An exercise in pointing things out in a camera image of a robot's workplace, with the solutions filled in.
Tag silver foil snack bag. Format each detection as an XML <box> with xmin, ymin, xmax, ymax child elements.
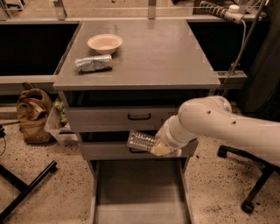
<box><xmin>75</xmin><ymin>54</ymin><xmax>113</xmax><ymax>73</ymax></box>

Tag beige paper bowl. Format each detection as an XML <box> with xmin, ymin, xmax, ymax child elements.
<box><xmin>87</xmin><ymin>34</ymin><xmax>123</xmax><ymax>54</ymax></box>

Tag black office chair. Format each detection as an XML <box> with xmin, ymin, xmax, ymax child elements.
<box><xmin>217</xmin><ymin>144</ymin><xmax>280</xmax><ymax>214</ymax></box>

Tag black stand legs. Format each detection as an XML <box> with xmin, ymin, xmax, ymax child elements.
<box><xmin>0</xmin><ymin>161</ymin><xmax>58</xmax><ymax>224</ymax></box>

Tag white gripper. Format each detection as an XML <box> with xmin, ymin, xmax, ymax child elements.
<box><xmin>150</xmin><ymin>115</ymin><xmax>198</xmax><ymax>156</ymax></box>

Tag grey middle drawer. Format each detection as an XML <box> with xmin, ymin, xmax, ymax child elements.
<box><xmin>78</xmin><ymin>129</ymin><xmax>200</xmax><ymax>161</ymax></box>

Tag brown paper bag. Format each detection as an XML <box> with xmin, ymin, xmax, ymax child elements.
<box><xmin>17</xmin><ymin>82</ymin><xmax>53</xmax><ymax>144</ymax></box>

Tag grey bottom drawer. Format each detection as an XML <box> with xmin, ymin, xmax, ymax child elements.
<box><xmin>90</xmin><ymin>158</ymin><xmax>194</xmax><ymax>224</ymax></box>

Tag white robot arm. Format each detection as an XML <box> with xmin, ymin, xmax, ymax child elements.
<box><xmin>151</xmin><ymin>95</ymin><xmax>280</xmax><ymax>166</ymax></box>

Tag grey top drawer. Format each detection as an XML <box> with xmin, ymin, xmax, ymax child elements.
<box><xmin>64</xmin><ymin>90</ymin><xmax>212</xmax><ymax>133</ymax></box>

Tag grey drawer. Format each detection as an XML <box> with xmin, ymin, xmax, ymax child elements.
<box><xmin>78</xmin><ymin>129</ymin><xmax>200</xmax><ymax>161</ymax></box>
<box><xmin>64</xmin><ymin>90</ymin><xmax>212</xmax><ymax>133</ymax></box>
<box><xmin>90</xmin><ymin>158</ymin><xmax>194</xmax><ymax>224</ymax></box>

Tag clear plastic bin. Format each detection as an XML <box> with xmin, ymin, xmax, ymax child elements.
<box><xmin>45</xmin><ymin>100</ymin><xmax>78</xmax><ymax>145</ymax></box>

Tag grey drawer cabinet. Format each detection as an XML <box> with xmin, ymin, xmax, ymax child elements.
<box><xmin>52</xmin><ymin>18</ymin><xmax>221</xmax><ymax>176</ymax></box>

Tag clear plastic water bottle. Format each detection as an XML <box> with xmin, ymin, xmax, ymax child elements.
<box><xmin>126</xmin><ymin>129</ymin><xmax>183</xmax><ymax>158</ymax></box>

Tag white corrugated hose fixture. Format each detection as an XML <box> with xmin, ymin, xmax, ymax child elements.
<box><xmin>199</xmin><ymin>0</ymin><xmax>243</xmax><ymax>24</ymax></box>

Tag grey cable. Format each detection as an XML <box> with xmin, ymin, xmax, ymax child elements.
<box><xmin>216</xmin><ymin>18</ymin><xmax>248</xmax><ymax>97</ymax></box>

